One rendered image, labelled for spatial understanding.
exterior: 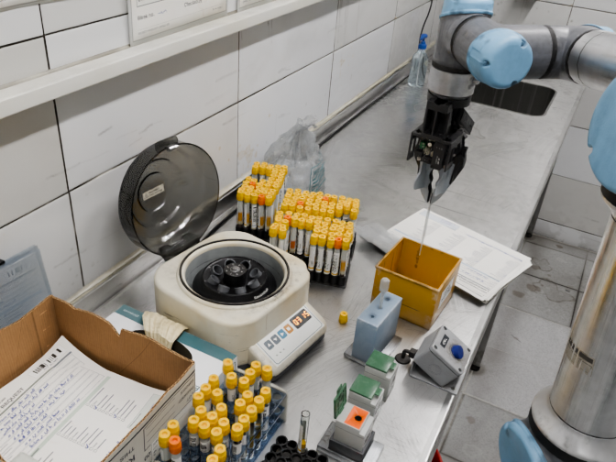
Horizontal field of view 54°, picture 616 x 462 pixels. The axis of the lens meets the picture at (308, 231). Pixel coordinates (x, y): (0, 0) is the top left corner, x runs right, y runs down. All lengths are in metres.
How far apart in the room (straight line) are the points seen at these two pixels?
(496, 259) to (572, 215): 1.93
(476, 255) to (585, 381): 0.79
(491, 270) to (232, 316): 0.63
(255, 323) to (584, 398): 0.54
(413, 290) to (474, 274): 0.23
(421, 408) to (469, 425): 1.21
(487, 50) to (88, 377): 0.75
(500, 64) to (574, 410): 0.45
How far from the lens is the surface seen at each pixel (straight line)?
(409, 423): 1.06
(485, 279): 1.38
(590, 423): 0.73
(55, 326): 1.09
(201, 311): 1.04
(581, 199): 3.31
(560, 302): 2.98
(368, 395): 0.99
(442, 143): 1.02
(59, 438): 0.96
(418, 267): 1.32
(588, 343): 0.68
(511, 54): 0.88
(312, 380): 1.09
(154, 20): 1.17
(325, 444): 0.99
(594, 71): 0.89
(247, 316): 1.03
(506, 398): 2.42
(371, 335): 1.07
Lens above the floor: 1.66
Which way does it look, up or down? 33 degrees down
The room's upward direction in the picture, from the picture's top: 5 degrees clockwise
